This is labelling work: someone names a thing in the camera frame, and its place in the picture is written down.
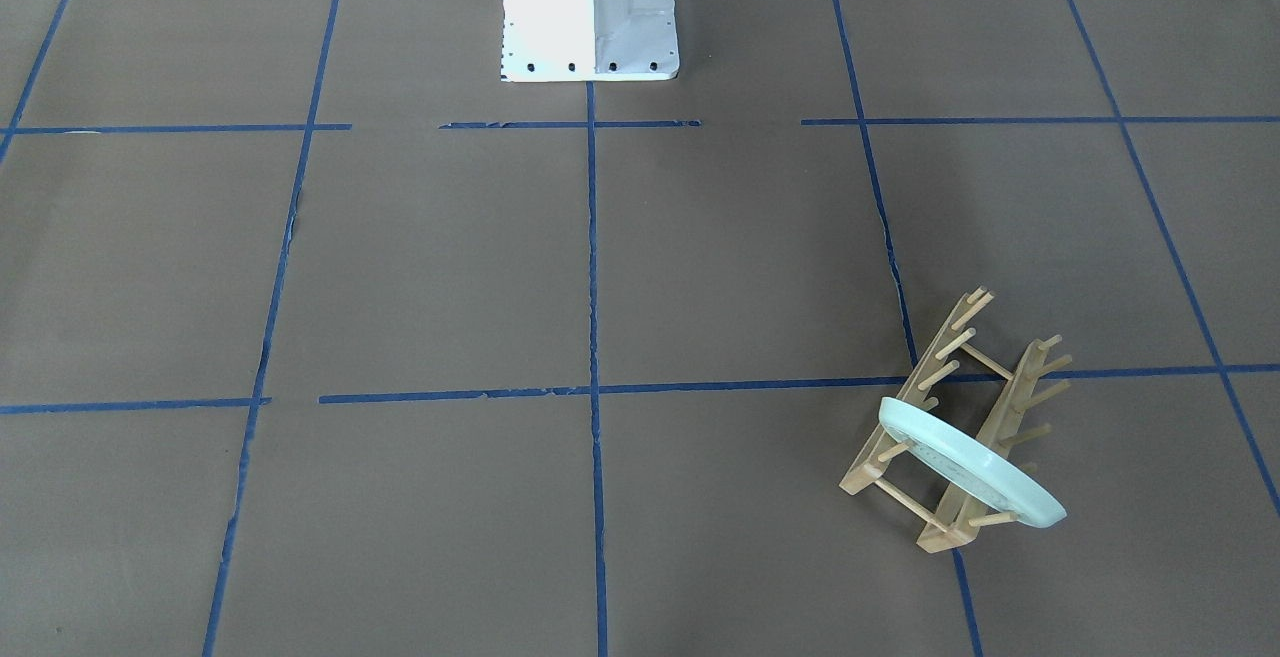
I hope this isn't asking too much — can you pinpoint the pale green round plate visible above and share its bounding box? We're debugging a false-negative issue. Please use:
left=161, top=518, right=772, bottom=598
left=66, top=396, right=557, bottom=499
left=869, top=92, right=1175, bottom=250
left=878, top=397, right=1068, bottom=529

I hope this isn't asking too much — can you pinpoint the brown paper table cover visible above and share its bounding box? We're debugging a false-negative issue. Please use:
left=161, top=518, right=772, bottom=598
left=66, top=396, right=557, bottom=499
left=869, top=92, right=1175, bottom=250
left=3, top=0, right=1277, bottom=656

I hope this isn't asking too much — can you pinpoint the wooden dish rack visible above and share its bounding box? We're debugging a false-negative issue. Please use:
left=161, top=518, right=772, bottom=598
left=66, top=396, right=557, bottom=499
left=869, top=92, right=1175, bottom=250
left=838, top=287, right=1073, bottom=555

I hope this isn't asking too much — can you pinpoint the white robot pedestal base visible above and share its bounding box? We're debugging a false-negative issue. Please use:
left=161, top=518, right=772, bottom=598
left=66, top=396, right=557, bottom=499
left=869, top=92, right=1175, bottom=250
left=500, top=0, right=681, bottom=83

